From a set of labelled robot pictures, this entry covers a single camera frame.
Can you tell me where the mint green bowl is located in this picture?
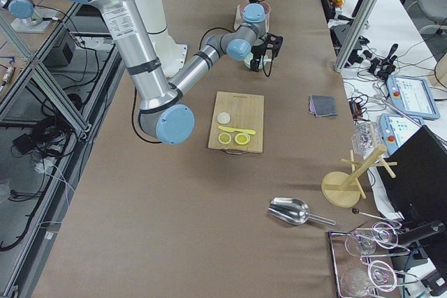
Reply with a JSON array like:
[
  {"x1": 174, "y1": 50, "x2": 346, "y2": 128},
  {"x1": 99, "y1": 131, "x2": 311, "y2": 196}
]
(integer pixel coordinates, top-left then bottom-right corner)
[{"x1": 244, "y1": 52, "x2": 271, "y2": 70}]

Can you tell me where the pink bowl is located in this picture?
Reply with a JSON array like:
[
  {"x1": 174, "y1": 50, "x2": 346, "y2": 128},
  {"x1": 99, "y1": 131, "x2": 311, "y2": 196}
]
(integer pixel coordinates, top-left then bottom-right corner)
[{"x1": 241, "y1": 1, "x2": 270, "y2": 26}]

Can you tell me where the metal ice scoop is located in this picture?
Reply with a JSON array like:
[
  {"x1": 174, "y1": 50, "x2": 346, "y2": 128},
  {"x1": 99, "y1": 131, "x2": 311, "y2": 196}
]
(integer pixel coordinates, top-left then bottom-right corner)
[{"x1": 268, "y1": 198, "x2": 337, "y2": 226}]

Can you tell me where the cream rabbit tray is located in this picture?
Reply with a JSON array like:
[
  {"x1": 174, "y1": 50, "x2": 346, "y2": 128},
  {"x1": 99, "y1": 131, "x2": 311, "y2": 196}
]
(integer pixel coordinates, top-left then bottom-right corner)
[{"x1": 233, "y1": 3, "x2": 244, "y2": 30}]

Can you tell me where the white steamed bun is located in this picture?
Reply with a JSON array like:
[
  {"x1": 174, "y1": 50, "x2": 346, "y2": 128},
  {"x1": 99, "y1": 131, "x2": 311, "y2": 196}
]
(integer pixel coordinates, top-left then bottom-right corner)
[{"x1": 217, "y1": 112, "x2": 231, "y2": 124}]

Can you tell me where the yellow plastic knife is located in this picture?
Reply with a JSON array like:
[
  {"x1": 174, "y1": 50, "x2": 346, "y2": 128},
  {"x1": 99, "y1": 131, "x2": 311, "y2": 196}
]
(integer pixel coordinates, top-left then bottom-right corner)
[{"x1": 218, "y1": 125, "x2": 256, "y2": 135}]

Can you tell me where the grey folded cloth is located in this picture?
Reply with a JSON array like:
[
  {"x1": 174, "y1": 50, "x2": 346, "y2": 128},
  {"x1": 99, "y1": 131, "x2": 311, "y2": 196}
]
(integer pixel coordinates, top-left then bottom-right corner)
[{"x1": 309, "y1": 95, "x2": 337, "y2": 117}]

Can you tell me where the lower lemon slice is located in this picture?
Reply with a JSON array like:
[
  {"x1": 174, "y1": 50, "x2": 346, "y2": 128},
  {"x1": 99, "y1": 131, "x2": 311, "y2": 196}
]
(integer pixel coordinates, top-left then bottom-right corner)
[{"x1": 218, "y1": 132, "x2": 232, "y2": 144}]

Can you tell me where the wooden mug tree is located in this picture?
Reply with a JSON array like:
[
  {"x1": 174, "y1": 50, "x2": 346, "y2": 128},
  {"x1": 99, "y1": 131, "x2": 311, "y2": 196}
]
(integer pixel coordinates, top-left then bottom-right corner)
[{"x1": 321, "y1": 125, "x2": 398, "y2": 209}]

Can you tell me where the blue teach pendant near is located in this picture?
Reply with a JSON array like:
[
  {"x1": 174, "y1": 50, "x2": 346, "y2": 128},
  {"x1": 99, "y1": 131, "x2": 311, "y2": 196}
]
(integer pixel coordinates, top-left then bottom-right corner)
[{"x1": 379, "y1": 113, "x2": 425, "y2": 156}]

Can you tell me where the blue teach pendant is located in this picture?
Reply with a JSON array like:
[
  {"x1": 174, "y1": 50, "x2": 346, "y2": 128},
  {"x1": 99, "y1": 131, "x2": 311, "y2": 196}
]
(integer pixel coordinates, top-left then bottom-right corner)
[
  {"x1": 386, "y1": 75, "x2": 440, "y2": 120},
  {"x1": 379, "y1": 113, "x2": 425, "y2": 156}
]

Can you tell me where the blue teach pendant far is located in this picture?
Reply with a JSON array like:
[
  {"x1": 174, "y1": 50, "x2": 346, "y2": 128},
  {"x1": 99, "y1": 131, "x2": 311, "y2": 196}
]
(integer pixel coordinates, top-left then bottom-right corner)
[{"x1": 386, "y1": 75, "x2": 440, "y2": 120}]

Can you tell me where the black monitor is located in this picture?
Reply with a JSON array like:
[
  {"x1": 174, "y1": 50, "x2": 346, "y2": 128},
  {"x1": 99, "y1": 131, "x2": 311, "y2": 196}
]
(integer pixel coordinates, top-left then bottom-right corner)
[{"x1": 377, "y1": 126, "x2": 446, "y2": 278}]

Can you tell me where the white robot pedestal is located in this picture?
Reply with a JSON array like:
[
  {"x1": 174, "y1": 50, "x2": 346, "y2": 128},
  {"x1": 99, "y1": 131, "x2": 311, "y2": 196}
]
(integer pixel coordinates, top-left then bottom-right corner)
[{"x1": 135, "y1": 0, "x2": 188, "y2": 77}]

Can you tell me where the aluminium frame post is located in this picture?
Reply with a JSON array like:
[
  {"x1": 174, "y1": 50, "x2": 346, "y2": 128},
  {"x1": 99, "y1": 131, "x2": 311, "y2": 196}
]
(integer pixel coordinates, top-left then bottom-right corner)
[{"x1": 334, "y1": 0, "x2": 377, "y2": 73}]

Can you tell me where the wire glass rack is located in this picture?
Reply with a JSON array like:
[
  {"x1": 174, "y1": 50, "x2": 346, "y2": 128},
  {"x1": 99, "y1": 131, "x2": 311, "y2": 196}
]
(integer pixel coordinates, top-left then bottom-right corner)
[{"x1": 328, "y1": 221, "x2": 419, "y2": 297}]

